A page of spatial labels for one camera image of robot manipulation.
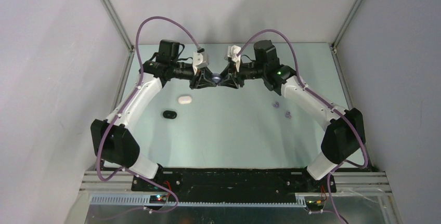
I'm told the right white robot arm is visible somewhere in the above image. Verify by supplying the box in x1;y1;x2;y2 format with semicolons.
217;40;368;192

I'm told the grey slotted cable duct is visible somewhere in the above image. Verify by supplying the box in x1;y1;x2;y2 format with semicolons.
90;194;306;208

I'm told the controller circuit board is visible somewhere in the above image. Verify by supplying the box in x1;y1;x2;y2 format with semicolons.
149;195;168;204
306;200;326;213

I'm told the aluminium frame post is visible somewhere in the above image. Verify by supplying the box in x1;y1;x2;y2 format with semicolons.
331;0;364;49
100;0;134;51

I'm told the left aluminium frame post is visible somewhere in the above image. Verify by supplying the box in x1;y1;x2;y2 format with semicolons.
100;0;134;51

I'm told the left controller circuit board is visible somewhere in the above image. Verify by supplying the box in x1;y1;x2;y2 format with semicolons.
149;195;168;204

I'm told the white earbud charging case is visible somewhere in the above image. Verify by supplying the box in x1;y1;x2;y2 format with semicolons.
178;96;192;104

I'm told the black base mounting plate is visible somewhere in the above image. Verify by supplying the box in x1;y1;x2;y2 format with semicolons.
153;167;336;203

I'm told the right aluminium frame post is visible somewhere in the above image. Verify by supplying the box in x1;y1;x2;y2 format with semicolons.
331;0;364;49

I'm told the right controller circuit board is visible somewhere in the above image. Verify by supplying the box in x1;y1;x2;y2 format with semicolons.
306;200;326;213

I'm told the purple earbud charging case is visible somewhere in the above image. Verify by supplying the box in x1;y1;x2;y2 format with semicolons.
212;73;222;84

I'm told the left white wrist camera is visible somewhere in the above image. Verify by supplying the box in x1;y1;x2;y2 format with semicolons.
192;48;209;74

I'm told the black earbud charging case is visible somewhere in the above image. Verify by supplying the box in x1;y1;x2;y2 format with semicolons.
162;110;177;120

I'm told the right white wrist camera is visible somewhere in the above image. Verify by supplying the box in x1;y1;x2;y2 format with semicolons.
224;45;241;72

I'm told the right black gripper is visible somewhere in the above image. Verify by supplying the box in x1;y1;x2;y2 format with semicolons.
217;59;266;89

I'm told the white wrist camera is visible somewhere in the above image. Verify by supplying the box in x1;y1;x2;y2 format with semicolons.
224;45;241;72
192;48;209;74

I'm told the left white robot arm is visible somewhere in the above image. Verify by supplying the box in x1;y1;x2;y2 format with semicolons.
90;39;216;191

